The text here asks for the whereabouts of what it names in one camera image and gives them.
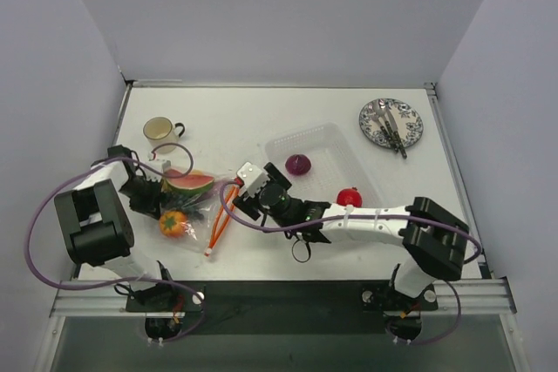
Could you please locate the metal spoon dark handle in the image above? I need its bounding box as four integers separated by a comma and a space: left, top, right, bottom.
377, 99, 403, 152

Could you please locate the clear zip bag orange seal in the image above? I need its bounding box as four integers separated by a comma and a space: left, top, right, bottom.
159, 167, 239, 257

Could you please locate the metal fork dark handle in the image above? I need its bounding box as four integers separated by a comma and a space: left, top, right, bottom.
372, 99, 408, 159

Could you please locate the fake purple eggplant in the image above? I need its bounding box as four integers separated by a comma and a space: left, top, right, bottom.
201, 179, 237, 200

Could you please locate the white plastic basket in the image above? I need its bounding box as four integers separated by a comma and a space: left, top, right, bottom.
262, 123, 384, 207

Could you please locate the cream mug black handle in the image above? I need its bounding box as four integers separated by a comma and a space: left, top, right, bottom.
143, 117, 186, 154

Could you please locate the fake watermelon slice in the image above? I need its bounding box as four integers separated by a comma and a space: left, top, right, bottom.
164, 168, 215, 197

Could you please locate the blue floral plate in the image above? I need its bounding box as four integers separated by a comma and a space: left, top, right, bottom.
358, 98, 424, 149

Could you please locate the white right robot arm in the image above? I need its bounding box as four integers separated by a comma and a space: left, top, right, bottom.
234, 162, 469, 309

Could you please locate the fake dark grape bunch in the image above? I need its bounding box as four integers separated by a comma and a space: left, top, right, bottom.
161, 195, 207, 221

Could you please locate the fake orange persimmon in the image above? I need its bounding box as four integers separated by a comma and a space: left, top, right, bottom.
159, 211, 187, 238

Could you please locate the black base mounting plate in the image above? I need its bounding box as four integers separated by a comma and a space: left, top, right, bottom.
117, 280, 438, 340

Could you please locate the fake red apple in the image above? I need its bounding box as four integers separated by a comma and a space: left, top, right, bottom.
336, 187, 363, 207

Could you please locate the purple fake onion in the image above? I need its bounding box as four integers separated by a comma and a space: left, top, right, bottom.
285, 154, 311, 176

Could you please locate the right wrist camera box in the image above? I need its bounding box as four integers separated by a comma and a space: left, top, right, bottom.
236, 162, 270, 198

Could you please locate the aluminium front rail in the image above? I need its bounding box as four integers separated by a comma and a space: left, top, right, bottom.
51, 279, 517, 317

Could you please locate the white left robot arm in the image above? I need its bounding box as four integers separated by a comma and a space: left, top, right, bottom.
54, 145, 179, 312

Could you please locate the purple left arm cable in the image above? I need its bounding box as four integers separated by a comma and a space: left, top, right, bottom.
26, 143, 206, 342

